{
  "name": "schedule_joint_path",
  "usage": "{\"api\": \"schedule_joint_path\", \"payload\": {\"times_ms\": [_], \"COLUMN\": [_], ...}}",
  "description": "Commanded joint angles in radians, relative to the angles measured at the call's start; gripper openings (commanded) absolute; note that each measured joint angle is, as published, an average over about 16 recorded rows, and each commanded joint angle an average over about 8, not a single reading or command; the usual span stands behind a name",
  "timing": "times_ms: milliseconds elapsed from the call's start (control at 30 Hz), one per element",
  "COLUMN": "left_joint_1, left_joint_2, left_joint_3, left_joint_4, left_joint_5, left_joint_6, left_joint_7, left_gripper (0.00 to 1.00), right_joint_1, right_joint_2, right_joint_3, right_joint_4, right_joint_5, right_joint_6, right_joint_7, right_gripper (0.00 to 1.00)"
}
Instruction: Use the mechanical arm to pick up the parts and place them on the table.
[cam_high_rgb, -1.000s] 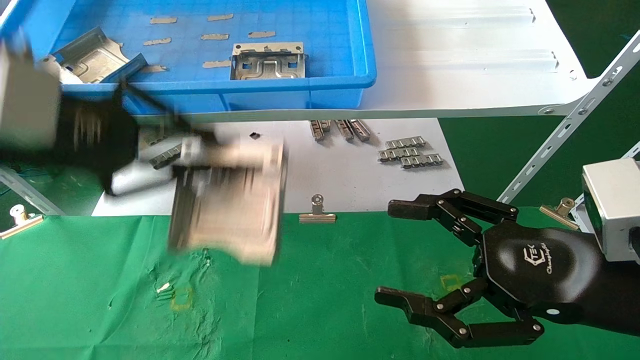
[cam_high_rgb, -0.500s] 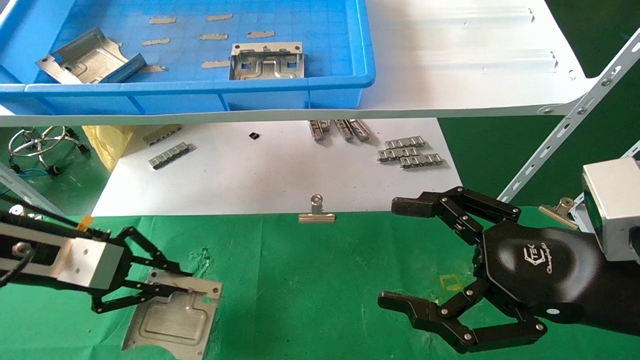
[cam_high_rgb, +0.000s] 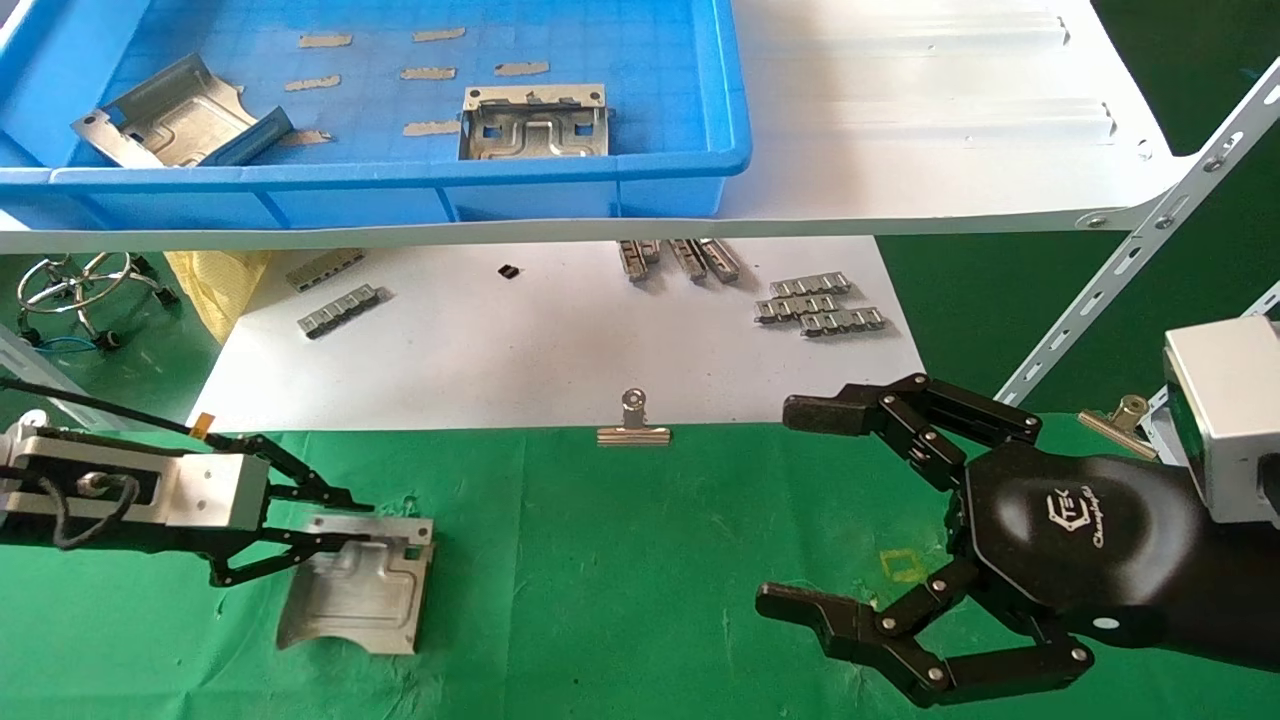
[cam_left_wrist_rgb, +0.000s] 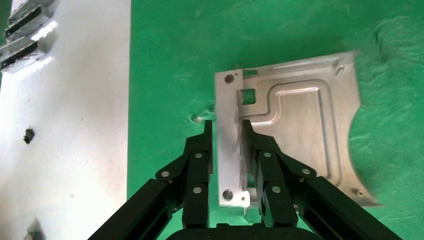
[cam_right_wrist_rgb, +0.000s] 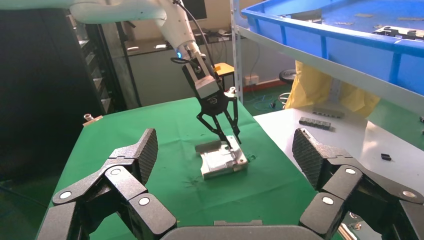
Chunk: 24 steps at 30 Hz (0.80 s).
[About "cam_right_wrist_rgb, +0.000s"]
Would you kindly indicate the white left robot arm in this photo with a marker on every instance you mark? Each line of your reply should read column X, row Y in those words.
column 116, row 10

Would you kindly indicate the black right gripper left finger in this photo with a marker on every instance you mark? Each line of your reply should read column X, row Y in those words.
column 126, row 198

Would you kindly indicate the white metal shelf rack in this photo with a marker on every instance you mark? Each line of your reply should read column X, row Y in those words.
column 331, row 74

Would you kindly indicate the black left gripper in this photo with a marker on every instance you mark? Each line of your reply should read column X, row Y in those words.
column 214, row 104

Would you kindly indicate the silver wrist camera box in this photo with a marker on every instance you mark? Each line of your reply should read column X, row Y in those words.
column 205, row 86

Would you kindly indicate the silver cast metal part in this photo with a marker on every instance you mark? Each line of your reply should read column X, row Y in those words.
column 222, row 162

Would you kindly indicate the black round stool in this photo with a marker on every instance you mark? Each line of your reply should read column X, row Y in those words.
column 287, row 76

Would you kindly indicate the segmented grey metal strip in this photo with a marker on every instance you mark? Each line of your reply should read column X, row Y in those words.
column 314, row 123

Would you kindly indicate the blue plastic bin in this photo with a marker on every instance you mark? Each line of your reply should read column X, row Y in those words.
column 357, row 53

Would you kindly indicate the yellow seat stool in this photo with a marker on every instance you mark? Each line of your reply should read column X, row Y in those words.
column 225, row 69

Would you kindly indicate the green table cloth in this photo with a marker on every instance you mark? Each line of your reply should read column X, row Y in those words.
column 165, row 126

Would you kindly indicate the small black part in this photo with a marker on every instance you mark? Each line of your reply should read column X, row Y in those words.
column 386, row 157

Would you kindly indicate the yellow plastic bag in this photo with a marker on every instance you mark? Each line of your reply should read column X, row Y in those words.
column 311, row 89

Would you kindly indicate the dark storage cabinet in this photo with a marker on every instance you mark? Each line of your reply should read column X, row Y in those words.
column 39, row 82

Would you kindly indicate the white power strip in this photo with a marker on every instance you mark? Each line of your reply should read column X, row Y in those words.
column 251, row 80

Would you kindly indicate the black monitor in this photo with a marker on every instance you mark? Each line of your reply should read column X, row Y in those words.
column 198, row 8

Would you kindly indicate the grey metal part in bin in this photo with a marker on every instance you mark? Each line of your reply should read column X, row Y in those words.
column 308, row 15

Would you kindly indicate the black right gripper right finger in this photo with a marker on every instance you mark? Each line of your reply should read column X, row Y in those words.
column 341, row 184

